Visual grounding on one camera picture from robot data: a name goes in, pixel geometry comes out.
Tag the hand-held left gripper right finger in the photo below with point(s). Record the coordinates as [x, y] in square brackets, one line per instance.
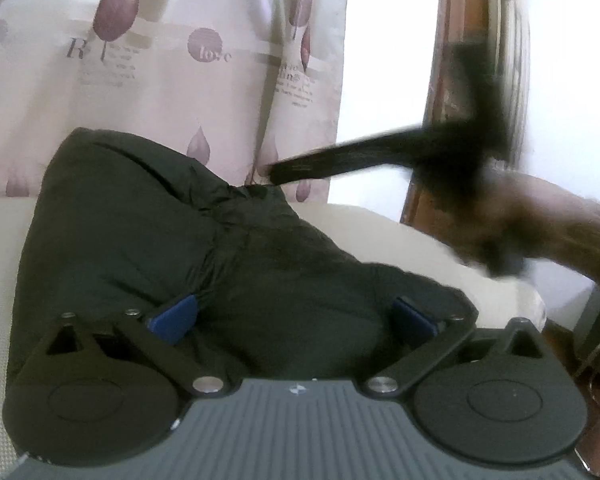
[415, 324]

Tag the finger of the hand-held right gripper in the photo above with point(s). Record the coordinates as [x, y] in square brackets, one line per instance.
[340, 157]

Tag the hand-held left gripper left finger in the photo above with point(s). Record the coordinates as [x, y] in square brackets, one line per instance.
[172, 319]

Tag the black jacket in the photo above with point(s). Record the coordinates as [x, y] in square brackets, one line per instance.
[155, 220]

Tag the person's right hand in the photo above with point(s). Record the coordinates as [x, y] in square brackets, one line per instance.
[555, 230]

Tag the leaf print curtain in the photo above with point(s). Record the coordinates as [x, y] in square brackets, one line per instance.
[180, 85]

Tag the grey box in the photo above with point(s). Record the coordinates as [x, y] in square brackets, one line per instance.
[597, 320]

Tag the wooden door frame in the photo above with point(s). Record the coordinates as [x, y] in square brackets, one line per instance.
[455, 0]

